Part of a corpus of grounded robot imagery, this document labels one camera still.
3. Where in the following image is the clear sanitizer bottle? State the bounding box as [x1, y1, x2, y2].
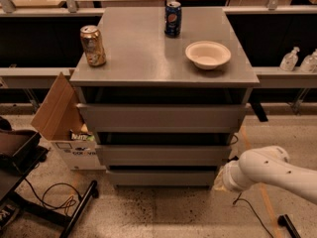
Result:
[279, 47, 300, 71]
[299, 49, 317, 72]

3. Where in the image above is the grey drawer cabinet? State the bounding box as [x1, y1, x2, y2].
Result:
[70, 7, 259, 174]

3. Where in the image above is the open cardboard box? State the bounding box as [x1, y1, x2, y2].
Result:
[31, 73, 105, 170]

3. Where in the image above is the snack bag in box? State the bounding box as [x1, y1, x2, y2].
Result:
[70, 132, 95, 142]

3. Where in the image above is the blue Pepsi can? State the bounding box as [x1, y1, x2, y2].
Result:
[164, 1, 182, 38]

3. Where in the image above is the black cable on right floor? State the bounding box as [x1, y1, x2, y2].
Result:
[232, 192, 275, 238]

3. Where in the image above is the black cable on left floor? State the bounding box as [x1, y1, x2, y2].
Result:
[23, 177, 83, 216]

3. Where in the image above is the grey drawer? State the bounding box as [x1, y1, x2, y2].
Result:
[77, 104, 246, 133]
[106, 171, 216, 186]
[96, 145, 231, 167]

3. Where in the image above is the white paper bowl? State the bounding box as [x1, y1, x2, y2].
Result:
[185, 41, 231, 70]

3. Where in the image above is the grey bottom drawer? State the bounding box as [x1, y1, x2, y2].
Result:
[106, 171, 216, 186]

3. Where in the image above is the grey top drawer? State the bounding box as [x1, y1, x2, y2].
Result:
[77, 104, 246, 133]

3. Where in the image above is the black cable on floor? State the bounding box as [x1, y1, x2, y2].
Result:
[23, 177, 83, 216]
[232, 192, 275, 238]

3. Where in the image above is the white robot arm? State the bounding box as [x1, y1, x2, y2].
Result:
[213, 146, 317, 204]

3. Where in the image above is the gold soda can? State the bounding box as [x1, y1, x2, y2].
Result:
[80, 25, 106, 66]

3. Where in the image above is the black cart with tray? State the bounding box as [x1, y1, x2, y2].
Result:
[0, 117, 99, 238]

